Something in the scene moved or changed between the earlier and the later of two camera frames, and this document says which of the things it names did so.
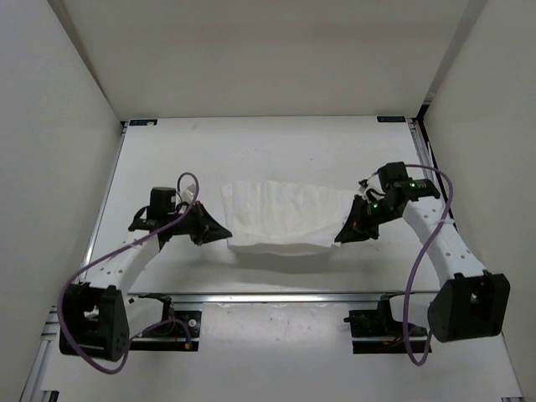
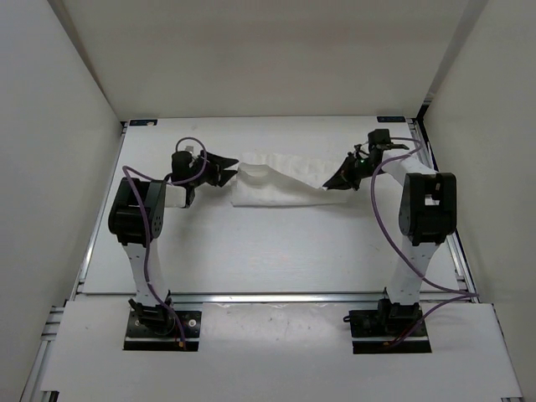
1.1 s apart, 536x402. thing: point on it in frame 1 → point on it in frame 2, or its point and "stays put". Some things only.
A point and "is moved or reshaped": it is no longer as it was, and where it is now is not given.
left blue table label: [142, 121] stays put
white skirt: [280, 218] is moved or reshaped
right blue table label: [391, 119] stays put
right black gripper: [355, 228] → [343, 178]
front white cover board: [277, 349] stays put
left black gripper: [208, 229] → [214, 166]
